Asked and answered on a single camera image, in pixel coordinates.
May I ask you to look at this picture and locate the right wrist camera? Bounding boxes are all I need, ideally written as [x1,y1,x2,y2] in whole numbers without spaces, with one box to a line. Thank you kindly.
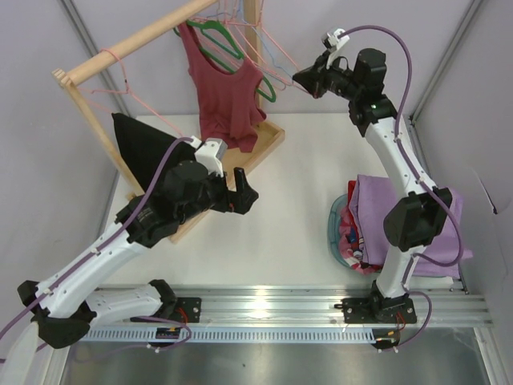
[321,28,349,69]

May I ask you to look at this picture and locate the empty pink wire hanger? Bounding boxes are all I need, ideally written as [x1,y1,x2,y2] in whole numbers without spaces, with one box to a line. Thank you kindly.
[192,0,289,93]

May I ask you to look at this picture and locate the green hanger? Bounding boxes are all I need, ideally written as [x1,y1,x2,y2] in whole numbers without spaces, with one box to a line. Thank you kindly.
[186,20,277,103]

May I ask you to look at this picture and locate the blue wire hanger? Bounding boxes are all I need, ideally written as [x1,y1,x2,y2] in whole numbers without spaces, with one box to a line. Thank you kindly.
[192,0,293,87]

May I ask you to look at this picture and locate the wooden clothes rack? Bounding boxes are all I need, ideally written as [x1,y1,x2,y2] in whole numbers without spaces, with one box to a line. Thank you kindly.
[52,1,285,244]

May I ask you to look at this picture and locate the red folded cloth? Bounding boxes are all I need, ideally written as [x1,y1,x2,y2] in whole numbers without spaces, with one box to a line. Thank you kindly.
[345,180,381,275]

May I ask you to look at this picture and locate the purple trousers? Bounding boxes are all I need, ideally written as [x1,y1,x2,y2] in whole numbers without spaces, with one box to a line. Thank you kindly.
[349,175,463,279]

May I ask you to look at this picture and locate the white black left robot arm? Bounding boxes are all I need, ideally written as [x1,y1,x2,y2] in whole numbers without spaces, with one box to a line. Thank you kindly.
[18,160,259,349]

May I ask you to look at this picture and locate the black garment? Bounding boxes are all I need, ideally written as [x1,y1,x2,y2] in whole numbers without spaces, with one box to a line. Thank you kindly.
[111,113,196,191]

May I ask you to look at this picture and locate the pink wire hanger with trousers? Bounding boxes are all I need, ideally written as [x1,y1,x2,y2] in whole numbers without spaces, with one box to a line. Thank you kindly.
[224,0,312,95]

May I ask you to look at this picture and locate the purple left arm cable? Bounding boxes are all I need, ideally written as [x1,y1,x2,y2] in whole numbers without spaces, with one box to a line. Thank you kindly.
[0,136,197,364]

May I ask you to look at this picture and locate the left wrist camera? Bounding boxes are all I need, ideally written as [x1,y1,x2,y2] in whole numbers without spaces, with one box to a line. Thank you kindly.
[189,136,228,176]

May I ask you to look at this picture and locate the aluminium rail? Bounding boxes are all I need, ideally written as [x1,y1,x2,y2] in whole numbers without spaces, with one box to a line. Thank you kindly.
[173,285,493,328]

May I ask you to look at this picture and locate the colourful clothes in basin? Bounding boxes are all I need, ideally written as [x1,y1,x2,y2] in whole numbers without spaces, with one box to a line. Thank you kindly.
[337,206,381,275]

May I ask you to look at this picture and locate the teal plastic basin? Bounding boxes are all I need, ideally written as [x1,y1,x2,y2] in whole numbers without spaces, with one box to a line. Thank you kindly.
[327,194,352,270]

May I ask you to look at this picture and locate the white slotted cable duct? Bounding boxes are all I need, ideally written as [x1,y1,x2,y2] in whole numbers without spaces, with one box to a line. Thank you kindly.
[82,326,376,344]

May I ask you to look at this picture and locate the pink wire hanger with black garment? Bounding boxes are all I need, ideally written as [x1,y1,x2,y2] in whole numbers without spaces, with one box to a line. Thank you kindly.
[79,48,184,137]

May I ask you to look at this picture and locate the maroon tank top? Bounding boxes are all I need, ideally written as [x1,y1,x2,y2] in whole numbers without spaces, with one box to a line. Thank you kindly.
[178,23,266,152]

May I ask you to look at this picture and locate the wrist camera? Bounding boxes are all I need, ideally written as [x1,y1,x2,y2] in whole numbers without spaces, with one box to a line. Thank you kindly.
[189,136,228,176]
[321,28,349,69]

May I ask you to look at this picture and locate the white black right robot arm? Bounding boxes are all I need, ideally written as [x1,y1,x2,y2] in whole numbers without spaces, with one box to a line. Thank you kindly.
[293,48,452,325]

